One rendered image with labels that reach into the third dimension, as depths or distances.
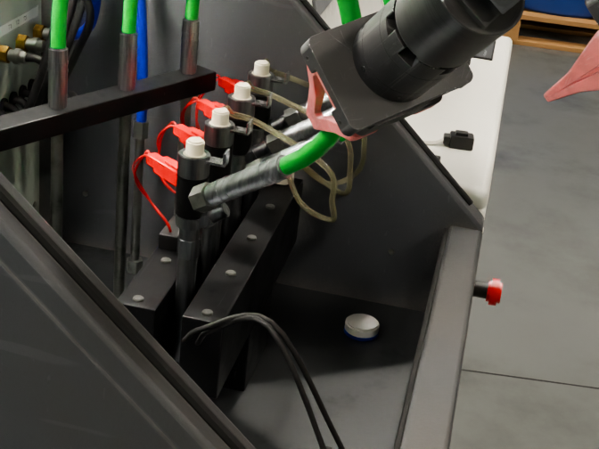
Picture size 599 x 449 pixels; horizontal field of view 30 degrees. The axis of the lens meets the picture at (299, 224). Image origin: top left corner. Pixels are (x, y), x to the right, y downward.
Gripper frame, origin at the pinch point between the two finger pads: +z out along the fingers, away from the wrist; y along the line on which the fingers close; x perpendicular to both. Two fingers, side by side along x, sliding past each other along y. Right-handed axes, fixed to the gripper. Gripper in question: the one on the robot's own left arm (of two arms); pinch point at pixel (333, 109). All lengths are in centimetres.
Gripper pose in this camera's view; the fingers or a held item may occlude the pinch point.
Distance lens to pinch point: 79.0
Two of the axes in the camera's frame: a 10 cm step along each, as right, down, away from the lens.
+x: 4.5, 8.9, -0.6
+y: -8.0, 3.8, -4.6
